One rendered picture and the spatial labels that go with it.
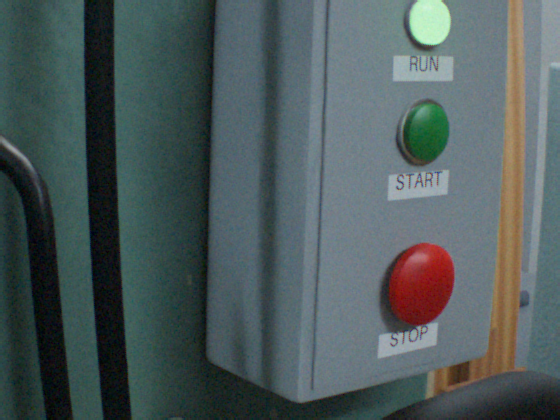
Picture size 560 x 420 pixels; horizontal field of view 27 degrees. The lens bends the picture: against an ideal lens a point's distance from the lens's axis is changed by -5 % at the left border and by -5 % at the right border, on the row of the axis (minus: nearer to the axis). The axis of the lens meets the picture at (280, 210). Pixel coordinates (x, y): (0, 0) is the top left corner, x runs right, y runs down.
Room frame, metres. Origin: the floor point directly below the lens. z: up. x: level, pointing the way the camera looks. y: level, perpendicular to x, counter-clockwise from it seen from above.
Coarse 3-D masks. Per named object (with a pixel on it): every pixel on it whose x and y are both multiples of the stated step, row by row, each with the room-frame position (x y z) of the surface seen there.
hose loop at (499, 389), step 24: (480, 384) 0.49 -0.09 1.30; (504, 384) 0.49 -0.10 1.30; (528, 384) 0.50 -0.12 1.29; (552, 384) 0.51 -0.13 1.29; (408, 408) 0.46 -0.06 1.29; (432, 408) 0.46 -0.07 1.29; (456, 408) 0.47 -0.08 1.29; (480, 408) 0.47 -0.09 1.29; (504, 408) 0.48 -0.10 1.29; (528, 408) 0.50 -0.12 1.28; (552, 408) 0.51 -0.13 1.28
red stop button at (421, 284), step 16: (416, 256) 0.41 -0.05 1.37; (432, 256) 0.41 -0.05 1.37; (448, 256) 0.42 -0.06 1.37; (400, 272) 0.41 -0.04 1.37; (416, 272) 0.41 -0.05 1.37; (432, 272) 0.41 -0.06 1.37; (448, 272) 0.42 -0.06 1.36; (400, 288) 0.41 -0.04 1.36; (416, 288) 0.41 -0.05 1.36; (432, 288) 0.41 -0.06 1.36; (448, 288) 0.42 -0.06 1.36; (400, 304) 0.41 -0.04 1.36; (416, 304) 0.41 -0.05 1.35; (432, 304) 0.41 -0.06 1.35; (416, 320) 0.41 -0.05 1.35; (432, 320) 0.42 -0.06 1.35
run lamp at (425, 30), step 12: (420, 0) 0.42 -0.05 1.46; (432, 0) 0.42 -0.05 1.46; (408, 12) 0.41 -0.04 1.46; (420, 12) 0.41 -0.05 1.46; (432, 12) 0.42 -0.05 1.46; (444, 12) 0.42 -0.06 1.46; (408, 24) 0.41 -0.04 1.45; (420, 24) 0.41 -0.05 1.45; (432, 24) 0.41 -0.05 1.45; (444, 24) 0.42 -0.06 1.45; (420, 36) 0.41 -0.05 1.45; (432, 36) 0.42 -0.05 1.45; (444, 36) 0.42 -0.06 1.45
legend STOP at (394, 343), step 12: (432, 324) 0.43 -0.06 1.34; (384, 336) 0.41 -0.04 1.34; (396, 336) 0.42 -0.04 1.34; (408, 336) 0.42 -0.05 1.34; (420, 336) 0.42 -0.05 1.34; (432, 336) 0.43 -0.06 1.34; (384, 348) 0.41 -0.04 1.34; (396, 348) 0.42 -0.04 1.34; (408, 348) 0.42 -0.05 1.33; (420, 348) 0.43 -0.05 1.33
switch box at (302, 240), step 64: (256, 0) 0.42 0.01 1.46; (320, 0) 0.39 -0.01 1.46; (384, 0) 0.41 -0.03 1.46; (448, 0) 0.43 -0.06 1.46; (256, 64) 0.42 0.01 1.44; (320, 64) 0.39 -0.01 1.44; (384, 64) 0.41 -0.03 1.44; (256, 128) 0.42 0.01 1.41; (320, 128) 0.40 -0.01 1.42; (384, 128) 0.41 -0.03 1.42; (256, 192) 0.41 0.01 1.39; (320, 192) 0.40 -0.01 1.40; (384, 192) 0.41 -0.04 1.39; (448, 192) 0.43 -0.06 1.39; (256, 256) 0.41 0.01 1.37; (320, 256) 0.39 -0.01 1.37; (384, 256) 0.41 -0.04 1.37; (256, 320) 0.41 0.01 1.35; (320, 320) 0.40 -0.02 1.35; (384, 320) 0.41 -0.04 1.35; (448, 320) 0.43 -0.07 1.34; (256, 384) 0.41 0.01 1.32; (320, 384) 0.40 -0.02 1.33
